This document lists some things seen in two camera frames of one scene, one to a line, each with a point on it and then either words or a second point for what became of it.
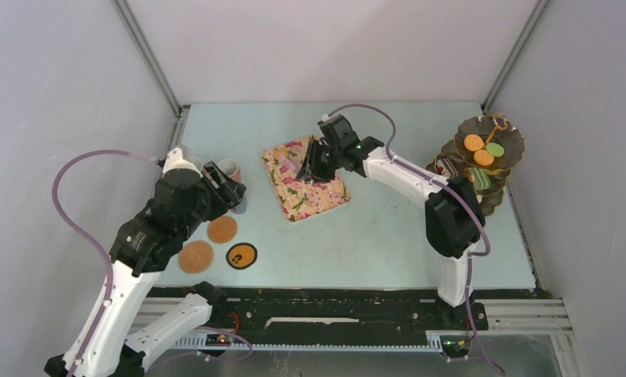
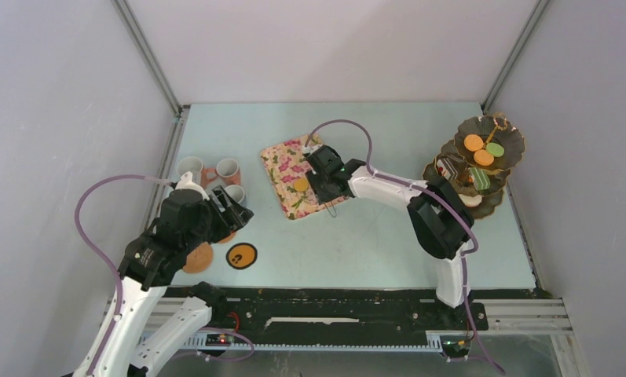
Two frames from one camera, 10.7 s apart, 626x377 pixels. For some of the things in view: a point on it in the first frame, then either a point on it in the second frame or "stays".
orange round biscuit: (482, 157) stays
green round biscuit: (496, 149) stays
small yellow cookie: (280, 151) → (301, 184)
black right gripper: (310, 170) → (322, 198)
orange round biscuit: (473, 142) stays
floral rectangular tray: (301, 198) stays
